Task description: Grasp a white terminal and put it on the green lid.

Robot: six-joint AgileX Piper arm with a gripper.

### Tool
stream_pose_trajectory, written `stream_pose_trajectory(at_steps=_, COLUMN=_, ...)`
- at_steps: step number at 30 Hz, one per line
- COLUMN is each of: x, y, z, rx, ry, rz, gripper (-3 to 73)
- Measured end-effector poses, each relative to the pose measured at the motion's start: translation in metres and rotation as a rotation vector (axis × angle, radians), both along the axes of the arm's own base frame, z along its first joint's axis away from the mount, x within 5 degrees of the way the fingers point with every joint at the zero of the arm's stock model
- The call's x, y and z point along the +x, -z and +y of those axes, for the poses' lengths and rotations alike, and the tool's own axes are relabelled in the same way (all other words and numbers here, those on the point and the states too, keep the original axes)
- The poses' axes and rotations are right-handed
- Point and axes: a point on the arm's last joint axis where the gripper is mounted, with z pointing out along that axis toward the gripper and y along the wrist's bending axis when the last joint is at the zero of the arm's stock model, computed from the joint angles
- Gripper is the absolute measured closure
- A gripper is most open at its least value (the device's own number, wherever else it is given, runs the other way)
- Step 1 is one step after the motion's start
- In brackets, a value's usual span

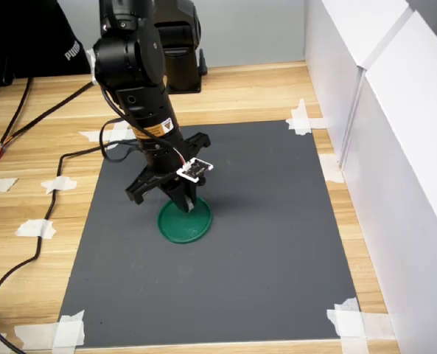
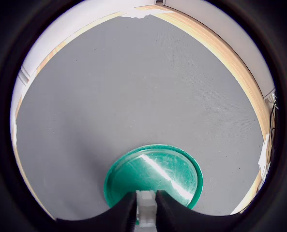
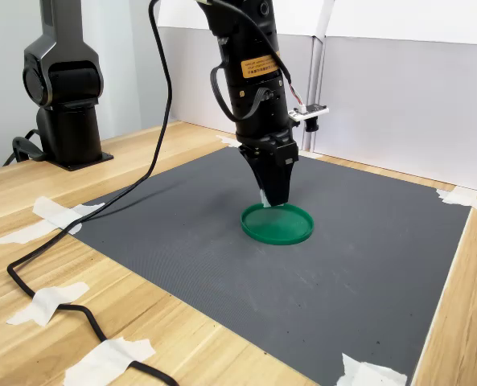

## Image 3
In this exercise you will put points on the white tape piece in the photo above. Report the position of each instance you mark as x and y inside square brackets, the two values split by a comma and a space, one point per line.
[308, 153]
[228, 141]
[45, 213]
[105, 360]
[459, 197]
[47, 303]
[368, 374]

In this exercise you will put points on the small white camera box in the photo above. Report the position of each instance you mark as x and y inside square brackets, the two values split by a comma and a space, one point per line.
[312, 112]

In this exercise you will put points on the round green lid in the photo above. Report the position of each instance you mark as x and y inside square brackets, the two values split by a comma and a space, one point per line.
[278, 227]

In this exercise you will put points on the dark grey mat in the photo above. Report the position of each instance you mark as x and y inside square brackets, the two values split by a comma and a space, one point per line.
[222, 281]

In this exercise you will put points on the white partition panel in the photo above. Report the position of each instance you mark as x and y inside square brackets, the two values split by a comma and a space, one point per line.
[190, 72]
[403, 100]

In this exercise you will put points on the small white plastic terminal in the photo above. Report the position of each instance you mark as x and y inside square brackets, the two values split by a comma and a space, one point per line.
[265, 199]

